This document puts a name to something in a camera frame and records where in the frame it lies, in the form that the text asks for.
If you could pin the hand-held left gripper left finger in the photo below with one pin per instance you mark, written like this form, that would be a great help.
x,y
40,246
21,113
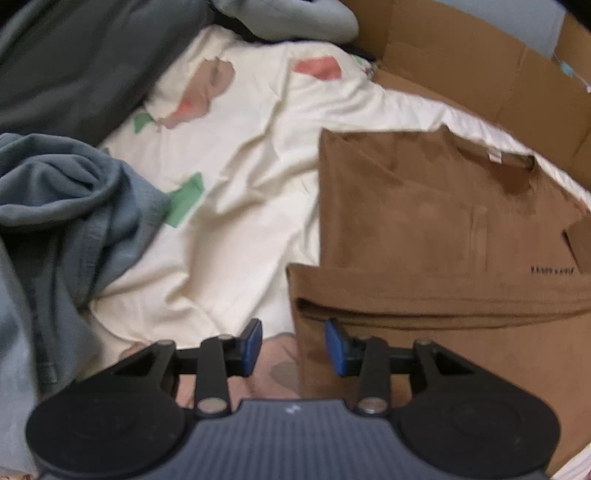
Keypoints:
x,y
251,346

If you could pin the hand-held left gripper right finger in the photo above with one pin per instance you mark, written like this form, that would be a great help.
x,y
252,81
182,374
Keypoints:
x,y
334,346

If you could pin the brown printed t-shirt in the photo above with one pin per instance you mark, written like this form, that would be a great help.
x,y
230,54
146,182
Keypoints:
x,y
415,212

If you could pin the cream printed bed sheet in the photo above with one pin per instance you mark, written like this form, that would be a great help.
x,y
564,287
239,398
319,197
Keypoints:
x,y
254,161

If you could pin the blue-grey garment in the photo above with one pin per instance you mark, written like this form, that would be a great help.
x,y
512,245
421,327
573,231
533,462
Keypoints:
x,y
60,221

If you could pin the small floral cloth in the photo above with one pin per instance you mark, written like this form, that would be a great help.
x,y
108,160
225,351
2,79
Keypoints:
x,y
369,64

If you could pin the folded brown cardboard sheet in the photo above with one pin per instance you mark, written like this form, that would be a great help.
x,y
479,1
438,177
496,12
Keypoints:
x,y
461,60

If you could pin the grey neck pillow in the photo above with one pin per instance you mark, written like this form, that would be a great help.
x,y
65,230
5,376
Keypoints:
x,y
295,18

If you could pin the dark grey duvet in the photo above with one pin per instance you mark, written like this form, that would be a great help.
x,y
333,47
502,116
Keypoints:
x,y
83,60

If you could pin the light blue detergent bottle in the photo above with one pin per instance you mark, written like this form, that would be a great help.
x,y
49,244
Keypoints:
x,y
566,68

